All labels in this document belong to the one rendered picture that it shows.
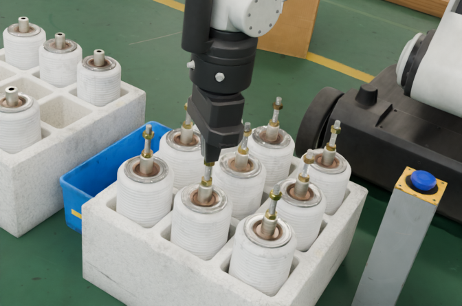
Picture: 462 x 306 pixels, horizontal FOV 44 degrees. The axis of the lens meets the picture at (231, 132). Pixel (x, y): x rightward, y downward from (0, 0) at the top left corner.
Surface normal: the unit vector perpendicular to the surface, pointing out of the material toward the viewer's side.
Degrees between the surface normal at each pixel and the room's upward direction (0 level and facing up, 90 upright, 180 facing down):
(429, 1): 90
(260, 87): 0
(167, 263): 90
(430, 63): 62
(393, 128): 0
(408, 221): 90
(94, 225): 90
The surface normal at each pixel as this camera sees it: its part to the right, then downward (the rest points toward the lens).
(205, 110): -0.91, 0.11
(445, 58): -0.33, -0.25
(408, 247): -0.52, 0.41
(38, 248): 0.13, -0.83
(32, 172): 0.84, 0.38
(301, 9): -0.24, 0.51
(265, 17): 0.64, 0.49
